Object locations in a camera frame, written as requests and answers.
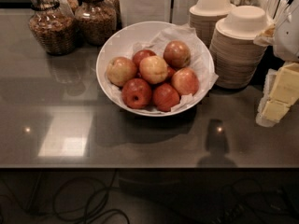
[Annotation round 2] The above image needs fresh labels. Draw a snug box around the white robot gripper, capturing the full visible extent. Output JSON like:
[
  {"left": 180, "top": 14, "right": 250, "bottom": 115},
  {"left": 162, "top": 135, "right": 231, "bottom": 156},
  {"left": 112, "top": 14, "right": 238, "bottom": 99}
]
[{"left": 253, "top": 0, "right": 299, "bottom": 127}]

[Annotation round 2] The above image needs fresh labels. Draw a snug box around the red apple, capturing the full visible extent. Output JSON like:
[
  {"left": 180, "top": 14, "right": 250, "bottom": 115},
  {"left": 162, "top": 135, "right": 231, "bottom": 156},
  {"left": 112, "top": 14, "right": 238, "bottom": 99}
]
[
  {"left": 163, "top": 40, "right": 191, "bottom": 68},
  {"left": 152, "top": 83, "right": 180, "bottom": 112},
  {"left": 121, "top": 78, "right": 152, "bottom": 109},
  {"left": 132, "top": 49, "right": 156, "bottom": 66}
]

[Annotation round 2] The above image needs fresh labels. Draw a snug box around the white ceramic bowl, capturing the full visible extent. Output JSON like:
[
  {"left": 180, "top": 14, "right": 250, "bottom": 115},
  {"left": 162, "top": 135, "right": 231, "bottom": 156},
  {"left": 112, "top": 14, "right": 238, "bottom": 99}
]
[{"left": 95, "top": 21, "right": 216, "bottom": 118}]

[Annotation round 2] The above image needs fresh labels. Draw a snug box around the yellow apple centre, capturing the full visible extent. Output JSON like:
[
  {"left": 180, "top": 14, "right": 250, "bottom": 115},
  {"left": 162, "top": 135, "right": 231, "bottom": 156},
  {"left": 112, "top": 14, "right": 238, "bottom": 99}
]
[{"left": 139, "top": 56, "right": 168, "bottom": 84}]

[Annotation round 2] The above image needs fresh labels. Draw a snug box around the front stack of paper bowls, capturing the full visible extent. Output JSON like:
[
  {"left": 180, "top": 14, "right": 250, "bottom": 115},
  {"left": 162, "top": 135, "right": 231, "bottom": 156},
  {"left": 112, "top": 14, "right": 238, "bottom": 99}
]
[{"left": 209, "top": 6, "right": 270, "bottom": 89}]

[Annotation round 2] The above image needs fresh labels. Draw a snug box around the rear stack of paper bowls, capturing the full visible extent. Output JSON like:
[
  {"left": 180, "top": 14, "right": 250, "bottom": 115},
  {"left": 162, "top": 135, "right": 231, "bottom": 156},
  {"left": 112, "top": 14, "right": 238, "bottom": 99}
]
[{"left": 189, "top": 0, "right": 235, "bottom": 47}]

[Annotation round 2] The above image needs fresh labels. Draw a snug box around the small red apple hidden centre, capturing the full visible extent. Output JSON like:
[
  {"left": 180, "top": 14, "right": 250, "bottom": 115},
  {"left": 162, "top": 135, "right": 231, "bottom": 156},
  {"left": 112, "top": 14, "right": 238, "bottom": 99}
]
[{"left": 166, "top": 66, "right": 176, "bottom": 80}]

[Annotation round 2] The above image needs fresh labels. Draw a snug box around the red apple back centre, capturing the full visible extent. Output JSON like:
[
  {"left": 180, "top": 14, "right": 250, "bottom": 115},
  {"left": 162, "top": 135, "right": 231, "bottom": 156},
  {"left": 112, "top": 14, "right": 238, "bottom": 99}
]
[{"left": 132, "top": 49, "right": 156, "bottom": 66}]

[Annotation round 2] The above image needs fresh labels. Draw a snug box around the yellow-red apple far left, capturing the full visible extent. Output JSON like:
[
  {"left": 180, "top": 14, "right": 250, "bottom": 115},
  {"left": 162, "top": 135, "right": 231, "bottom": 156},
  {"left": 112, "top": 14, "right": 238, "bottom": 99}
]
[{"left": 106, "top": 57, "right": 137, "bottom": 87}]

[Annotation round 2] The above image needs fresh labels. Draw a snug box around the stack of paper bowls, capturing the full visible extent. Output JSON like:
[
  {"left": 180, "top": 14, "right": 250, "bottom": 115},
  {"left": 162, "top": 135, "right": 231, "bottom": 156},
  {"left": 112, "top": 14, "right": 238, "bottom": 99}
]
[
  {"left": 209, "top": 6, "right": 270, "bottom": 89},
  {"left": 189, "top": 0, "right": 235, "bottom": 47}
]

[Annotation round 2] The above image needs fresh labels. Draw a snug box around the black floor cable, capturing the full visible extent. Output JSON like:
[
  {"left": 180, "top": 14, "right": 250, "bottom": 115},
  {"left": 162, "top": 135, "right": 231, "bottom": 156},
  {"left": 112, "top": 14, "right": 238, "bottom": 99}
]
[{"left": 0, "top": 169, "right": 131, "bottom": 224}]

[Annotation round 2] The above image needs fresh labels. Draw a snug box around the glass granola jar middle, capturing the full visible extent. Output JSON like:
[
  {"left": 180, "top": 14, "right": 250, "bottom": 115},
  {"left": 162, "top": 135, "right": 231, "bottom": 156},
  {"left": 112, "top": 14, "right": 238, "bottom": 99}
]
[{"left": 75, "top": 0, "right": 117, "bottom": 46}]

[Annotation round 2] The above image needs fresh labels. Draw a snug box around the glass granola jar left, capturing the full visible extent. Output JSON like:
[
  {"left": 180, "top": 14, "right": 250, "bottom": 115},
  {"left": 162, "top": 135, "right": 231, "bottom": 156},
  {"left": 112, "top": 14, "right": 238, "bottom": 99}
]
[{"left": 28, "top": 0, "right": 76, "bottom": 55}]

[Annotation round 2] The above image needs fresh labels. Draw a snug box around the pink-red apple right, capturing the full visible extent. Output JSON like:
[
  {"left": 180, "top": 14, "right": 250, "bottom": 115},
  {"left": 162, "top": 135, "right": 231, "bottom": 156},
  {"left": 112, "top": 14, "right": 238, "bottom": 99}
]
[{"left": 171, "top": 67, "right": 199, "bottom": 96}]

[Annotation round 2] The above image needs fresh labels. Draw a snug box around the red apple front left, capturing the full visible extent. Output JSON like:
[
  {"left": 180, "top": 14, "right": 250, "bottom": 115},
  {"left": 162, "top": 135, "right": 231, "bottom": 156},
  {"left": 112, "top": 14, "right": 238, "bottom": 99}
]
[{"left": 121, "top": 78, "right": 152, "bottom": 109}]

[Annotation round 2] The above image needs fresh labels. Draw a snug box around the white napkin dispenser left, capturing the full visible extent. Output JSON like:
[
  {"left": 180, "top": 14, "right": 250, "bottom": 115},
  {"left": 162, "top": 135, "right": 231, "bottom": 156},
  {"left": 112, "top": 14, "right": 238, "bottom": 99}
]
[{"left": 120, "top": 0, "right": 171, "bottom": 27}]

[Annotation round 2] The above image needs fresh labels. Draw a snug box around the red apple front centre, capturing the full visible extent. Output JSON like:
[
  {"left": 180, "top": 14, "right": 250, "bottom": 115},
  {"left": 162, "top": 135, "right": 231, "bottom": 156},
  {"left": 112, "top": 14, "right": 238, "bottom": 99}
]
[{"left": 152, "top": 83, "right": 180, "bottom": 112}]

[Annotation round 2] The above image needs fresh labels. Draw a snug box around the white paper bowl liner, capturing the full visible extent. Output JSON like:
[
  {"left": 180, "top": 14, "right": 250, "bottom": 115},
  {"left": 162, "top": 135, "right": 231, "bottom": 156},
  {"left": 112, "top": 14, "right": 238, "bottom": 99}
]
[{"left": 108, "top": 24, "right": 220, "bottom": 115}]

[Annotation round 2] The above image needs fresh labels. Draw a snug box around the red apple back right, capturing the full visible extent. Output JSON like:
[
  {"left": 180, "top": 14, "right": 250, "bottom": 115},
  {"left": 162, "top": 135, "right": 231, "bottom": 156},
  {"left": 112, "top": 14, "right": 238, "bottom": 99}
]
[{"left": 163, "top": 40, "right": 191, "bottom": 68}]

